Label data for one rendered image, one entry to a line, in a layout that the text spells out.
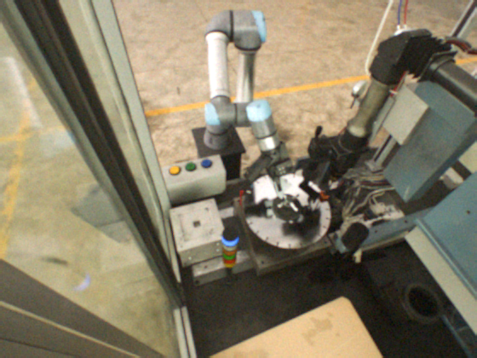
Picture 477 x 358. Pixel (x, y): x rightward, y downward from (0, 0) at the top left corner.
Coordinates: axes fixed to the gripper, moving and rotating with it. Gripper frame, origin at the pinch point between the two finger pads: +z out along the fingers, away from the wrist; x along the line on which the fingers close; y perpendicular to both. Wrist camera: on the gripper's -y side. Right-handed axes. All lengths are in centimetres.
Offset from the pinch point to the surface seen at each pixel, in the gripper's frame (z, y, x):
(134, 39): -92, -36, 347
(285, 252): 19.1, -6.1, -7.8
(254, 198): -0.6, -8.3, 5.0
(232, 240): -10.5, -22.3, -26.1
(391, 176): -8.2, 26.2, -27.2
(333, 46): 1, 209, 284
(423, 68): -39, 26, -39
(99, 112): -53, -31, -44
